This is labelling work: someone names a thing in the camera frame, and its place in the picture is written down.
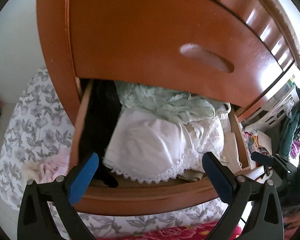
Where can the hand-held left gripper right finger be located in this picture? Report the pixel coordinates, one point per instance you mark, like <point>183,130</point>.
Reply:
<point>218,178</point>

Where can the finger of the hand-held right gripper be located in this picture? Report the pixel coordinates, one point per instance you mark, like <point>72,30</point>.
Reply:
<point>262,158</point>

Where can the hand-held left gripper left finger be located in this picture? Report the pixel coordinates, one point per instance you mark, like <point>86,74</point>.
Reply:
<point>83,178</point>

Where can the pink garment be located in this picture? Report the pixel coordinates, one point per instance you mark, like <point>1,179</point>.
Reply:
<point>52,167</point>

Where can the cream garment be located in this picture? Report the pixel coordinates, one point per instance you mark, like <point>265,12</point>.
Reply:
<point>231,142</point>

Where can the cream cloth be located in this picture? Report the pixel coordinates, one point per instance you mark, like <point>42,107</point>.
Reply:
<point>32,171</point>

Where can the black garment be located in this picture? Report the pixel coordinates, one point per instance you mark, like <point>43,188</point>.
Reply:
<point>97,120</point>

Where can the white lace-trimmed garment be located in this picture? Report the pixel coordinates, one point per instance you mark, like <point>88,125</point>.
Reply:
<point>145,140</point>

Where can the mint green lace garment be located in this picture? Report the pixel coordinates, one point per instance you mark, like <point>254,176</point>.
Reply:
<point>150,100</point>

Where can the pile of colourful small things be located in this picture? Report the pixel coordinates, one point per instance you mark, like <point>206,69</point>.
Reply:
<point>255,140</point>

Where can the teal hanging garment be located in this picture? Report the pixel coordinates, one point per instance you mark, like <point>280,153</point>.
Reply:
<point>290,125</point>

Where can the white plastic basket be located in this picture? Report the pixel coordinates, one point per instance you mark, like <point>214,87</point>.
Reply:
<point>277,112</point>

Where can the grey floral white blanket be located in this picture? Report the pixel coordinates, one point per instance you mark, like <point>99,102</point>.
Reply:
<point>35,130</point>

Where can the red floral blanket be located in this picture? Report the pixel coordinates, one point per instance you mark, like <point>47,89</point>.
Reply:
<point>177,232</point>

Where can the wooden nightstand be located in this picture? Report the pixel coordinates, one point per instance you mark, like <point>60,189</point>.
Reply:
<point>52,42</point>

